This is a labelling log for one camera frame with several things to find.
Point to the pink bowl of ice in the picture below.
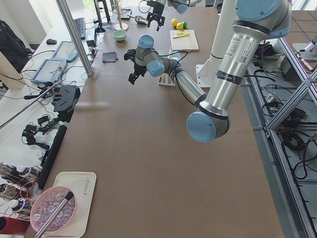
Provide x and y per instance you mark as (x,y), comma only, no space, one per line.
(46,203)

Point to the grey folded cloth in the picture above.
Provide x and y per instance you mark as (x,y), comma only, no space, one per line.
(109,57)

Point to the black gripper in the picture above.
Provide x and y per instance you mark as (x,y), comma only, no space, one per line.
(157,12)
(138,66)

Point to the yellow lemon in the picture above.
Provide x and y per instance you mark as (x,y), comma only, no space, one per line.
(179,26)
(174,22)

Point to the green bowl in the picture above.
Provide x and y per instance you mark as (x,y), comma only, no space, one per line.
(119,35)

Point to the aluminium frame post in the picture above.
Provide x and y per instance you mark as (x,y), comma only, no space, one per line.
(70,25)

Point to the black keyboard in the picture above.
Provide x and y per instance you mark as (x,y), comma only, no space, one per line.
(80,26)

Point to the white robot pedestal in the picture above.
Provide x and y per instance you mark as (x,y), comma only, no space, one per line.
(206,72)

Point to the metal scoop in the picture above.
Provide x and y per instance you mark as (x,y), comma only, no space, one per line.
(139,19)

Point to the white wire cup rack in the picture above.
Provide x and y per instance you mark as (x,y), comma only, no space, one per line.
(164,78)

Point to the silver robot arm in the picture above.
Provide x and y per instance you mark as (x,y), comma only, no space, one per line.
(179,5)
(242,25)

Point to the blue teach pendant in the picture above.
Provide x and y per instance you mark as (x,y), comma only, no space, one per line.
(49,71)
(65,51)

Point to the black computer mouse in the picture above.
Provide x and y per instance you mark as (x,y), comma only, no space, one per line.
(51,41)

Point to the wooden mug tree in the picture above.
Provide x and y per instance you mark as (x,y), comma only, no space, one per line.
(120,25)

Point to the bamboo cutting board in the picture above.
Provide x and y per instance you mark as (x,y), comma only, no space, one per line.
(184,43)

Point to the green plastic cup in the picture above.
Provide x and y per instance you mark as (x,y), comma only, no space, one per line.
(161,52)

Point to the metal tongs in bowl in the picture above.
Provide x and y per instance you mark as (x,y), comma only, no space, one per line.
(53,216)

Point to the cream tray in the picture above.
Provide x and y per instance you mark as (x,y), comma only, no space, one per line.
(82,185)

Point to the yellow plastic knife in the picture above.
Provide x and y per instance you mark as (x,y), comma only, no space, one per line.
(179,36)

